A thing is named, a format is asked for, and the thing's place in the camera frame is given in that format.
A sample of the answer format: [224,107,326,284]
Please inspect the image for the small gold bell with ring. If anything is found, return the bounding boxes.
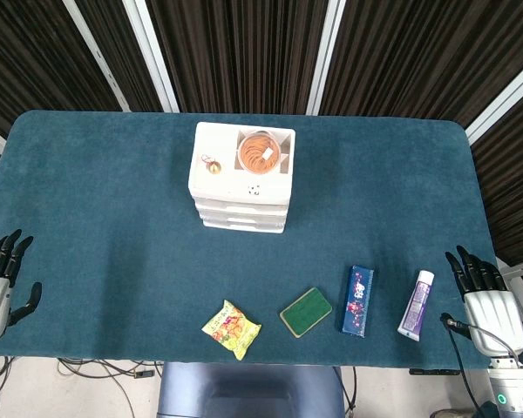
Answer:
[200,154,222,176]

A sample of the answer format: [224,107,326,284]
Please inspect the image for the blue-grey robot torso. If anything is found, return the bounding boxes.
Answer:
[156,362,345,418]

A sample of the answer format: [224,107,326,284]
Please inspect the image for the dark blue printed box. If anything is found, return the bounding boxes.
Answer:
[341,265,375,339]

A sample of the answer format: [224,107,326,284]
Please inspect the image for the green and yellow sponge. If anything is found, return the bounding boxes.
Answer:
[279,287,333,339]

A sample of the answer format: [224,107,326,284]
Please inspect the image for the purple and white tube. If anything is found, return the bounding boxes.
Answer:
[397,269,435,342]

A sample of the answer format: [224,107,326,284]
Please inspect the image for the white plastic drawer cabinet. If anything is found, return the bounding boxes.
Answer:
[187,121,296,235]

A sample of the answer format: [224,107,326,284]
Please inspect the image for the black bracket under table edge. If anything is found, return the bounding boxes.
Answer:
[409,367,461,377]

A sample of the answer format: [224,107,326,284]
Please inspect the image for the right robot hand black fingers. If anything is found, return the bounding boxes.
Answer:
[439,246,523,358]

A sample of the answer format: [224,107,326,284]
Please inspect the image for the clear lowest cabinet drawer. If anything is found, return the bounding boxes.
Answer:
[202,219,286,235]

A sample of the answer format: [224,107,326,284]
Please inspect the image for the teal table cloth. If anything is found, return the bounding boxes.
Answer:
[0,109,513,371]

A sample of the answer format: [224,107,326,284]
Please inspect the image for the clear middle cabinet drawer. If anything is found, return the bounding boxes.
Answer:
[195,209,289,226]

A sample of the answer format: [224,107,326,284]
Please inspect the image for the clear highest cabinet drawer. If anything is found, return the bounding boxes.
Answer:
[191,196,291,217]

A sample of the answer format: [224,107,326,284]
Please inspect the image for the black adapter with floor cable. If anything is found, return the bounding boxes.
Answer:
[56,357,162,381]

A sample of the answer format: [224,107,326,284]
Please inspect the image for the yellow snack packet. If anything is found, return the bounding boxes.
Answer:
[200,299,262,361]

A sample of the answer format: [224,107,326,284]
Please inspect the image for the white frame post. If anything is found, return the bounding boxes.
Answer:
[305,0,348,117]
[465,56,523,145]
[63,0,132,112]
[121,0,180,113]

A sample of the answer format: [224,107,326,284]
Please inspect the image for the jar of orange rubber bands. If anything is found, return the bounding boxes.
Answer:
[237,131,282,174]

